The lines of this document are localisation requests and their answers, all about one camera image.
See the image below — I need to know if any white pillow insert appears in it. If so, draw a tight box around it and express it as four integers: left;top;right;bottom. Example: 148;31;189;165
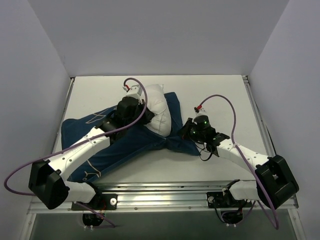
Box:
145;84;172;137

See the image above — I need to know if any blue patterned pillowcase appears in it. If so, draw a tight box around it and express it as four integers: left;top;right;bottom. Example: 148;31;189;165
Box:
60;92;199;183

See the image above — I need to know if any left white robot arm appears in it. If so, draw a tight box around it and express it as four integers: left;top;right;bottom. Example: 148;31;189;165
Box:
28;96;154;210

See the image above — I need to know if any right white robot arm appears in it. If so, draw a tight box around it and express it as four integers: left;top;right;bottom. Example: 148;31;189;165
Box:
178;115;300;209

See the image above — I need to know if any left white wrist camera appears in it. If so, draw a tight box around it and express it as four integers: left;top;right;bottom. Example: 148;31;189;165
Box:
122;84;144;103

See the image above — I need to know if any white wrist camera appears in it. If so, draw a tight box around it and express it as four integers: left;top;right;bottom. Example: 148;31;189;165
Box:
122;84;144;103
194;105;207;117

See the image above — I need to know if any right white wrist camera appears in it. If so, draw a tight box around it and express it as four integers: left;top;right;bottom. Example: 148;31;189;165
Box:
194;105;207;117

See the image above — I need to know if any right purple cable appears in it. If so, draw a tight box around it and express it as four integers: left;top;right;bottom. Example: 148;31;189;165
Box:
197;94;280;230

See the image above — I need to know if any purple cable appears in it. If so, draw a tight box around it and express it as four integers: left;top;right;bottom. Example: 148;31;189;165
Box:
3;77;148;229
197;94;280;230

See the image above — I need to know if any aluminium front rail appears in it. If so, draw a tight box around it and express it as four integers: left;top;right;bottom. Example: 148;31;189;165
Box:
26;181;298;215

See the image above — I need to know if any left aluminium side rail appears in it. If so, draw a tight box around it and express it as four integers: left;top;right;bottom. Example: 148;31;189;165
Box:
41;77;76;186

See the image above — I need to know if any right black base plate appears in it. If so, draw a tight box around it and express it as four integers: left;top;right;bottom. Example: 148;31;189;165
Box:
206;191;234;208

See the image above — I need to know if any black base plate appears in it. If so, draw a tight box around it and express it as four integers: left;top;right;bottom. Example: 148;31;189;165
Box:
206;191;234;208
71;193;118;211

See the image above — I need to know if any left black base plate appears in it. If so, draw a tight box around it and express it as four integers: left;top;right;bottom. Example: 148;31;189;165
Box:
71;193;118;211

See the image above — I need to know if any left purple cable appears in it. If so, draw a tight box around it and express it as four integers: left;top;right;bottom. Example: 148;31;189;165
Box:
3;77;148;229

